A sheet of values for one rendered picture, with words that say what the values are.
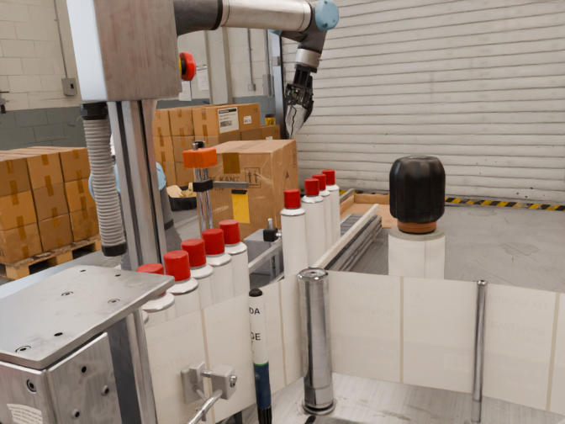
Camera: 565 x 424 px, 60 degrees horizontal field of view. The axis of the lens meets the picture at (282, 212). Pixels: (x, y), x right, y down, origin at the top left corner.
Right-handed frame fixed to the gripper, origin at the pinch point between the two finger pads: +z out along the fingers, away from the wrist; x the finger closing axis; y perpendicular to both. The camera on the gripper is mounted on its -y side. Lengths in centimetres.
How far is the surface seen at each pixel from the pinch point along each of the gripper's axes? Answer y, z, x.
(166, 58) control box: 94, -10, 1
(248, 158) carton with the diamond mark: 21.8, 9.0, -6.1
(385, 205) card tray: -33, 20, 34
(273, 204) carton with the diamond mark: 20.8, 19.8, 3.5
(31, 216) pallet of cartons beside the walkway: -159, 116, -215
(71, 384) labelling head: 128, 12, 16
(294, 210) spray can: 58, 12, 16
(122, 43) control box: 98, -10, -3
